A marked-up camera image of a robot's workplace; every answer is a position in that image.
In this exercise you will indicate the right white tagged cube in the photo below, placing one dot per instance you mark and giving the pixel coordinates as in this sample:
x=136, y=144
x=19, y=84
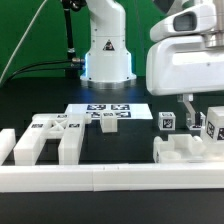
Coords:
x=194, y=127

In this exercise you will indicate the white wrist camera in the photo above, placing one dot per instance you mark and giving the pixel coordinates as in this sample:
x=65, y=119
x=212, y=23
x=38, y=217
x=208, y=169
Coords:
x=190, y=17

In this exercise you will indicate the white U-shaped obstacle frame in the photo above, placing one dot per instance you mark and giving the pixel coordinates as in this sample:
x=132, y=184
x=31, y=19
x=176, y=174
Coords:
x=118, y=177

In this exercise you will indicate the left white tagged cube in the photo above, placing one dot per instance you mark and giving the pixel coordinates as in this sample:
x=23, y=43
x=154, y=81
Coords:
x=166, y=120

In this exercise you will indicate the white tag base sheet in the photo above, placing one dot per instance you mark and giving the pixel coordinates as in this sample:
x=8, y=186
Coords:
x=122, y=110

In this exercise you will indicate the black camera stand pole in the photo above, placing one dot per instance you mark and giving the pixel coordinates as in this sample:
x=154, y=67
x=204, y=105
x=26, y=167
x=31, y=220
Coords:
x=68, y=7

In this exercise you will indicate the white chair back frame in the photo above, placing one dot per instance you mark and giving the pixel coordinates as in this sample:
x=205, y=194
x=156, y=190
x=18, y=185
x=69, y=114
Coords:
x=67, y=128

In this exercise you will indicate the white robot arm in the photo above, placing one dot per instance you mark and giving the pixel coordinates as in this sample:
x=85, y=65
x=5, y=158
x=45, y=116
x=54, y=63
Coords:
x=108, y=63

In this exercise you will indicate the white chair seat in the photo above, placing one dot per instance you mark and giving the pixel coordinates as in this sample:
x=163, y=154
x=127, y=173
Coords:
x=180, y=148

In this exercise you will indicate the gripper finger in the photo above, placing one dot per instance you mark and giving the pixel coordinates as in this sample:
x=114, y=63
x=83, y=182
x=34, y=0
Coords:
x=192, y=116

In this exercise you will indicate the white tagged cube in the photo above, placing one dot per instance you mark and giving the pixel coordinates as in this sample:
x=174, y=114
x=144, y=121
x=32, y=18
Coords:
x=166, y=120
x=194, y=127

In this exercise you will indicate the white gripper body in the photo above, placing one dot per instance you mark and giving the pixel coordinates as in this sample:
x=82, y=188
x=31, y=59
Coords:
x=183, y=65

